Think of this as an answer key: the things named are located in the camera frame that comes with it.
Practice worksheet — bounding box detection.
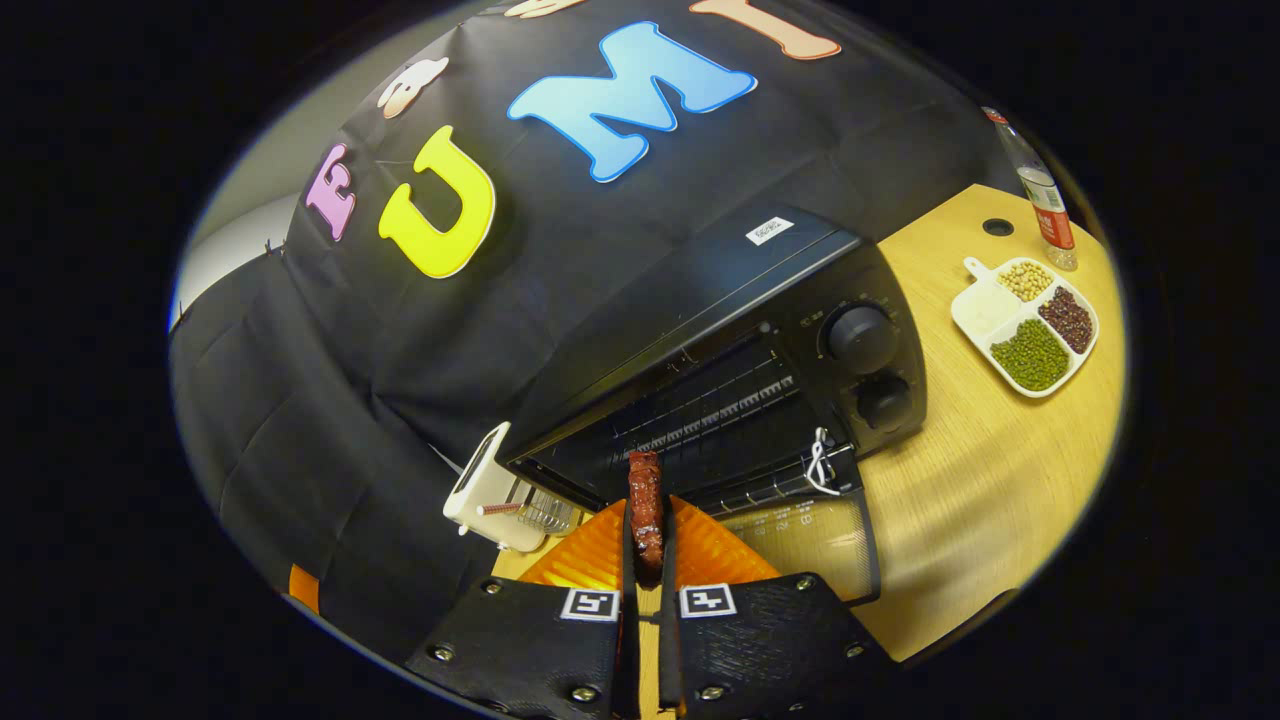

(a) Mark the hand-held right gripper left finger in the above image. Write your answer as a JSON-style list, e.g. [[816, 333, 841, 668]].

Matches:
[[405, 498, 641, 720]]

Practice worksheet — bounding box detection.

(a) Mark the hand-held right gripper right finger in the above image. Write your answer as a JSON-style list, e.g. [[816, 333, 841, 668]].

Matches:
[[658, 495, 896, 720]]

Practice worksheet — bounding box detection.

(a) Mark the dark red meat strip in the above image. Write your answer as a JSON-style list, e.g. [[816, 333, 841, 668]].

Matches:
[[627, 450, 666, 586]]

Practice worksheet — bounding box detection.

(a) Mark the black electric oven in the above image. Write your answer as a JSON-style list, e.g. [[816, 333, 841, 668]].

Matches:
[[500, 205, 928, 607]]

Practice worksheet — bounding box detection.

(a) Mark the clear glass holder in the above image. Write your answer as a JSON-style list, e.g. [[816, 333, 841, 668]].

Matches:
[[505, 478, 586, 536]]

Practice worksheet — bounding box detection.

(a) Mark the white toaster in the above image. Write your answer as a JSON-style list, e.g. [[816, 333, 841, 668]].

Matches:
[[443, 421, 549, 553]]

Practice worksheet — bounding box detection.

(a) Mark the black backdrop cloth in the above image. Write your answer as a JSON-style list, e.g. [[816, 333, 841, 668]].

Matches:
[[168, 0, 1011, 661]]

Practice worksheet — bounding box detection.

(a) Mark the white divided plate with beans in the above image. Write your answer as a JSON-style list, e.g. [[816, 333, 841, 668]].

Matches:
[[950, 256, 1100, 399]]

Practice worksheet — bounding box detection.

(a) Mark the clear plastic bottle red label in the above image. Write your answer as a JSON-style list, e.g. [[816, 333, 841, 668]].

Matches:
[[982, 106, 1079, 272]]

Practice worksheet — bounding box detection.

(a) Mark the white cord loop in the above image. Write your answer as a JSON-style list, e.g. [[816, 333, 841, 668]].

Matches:
[[804, 427, 841, 497]]

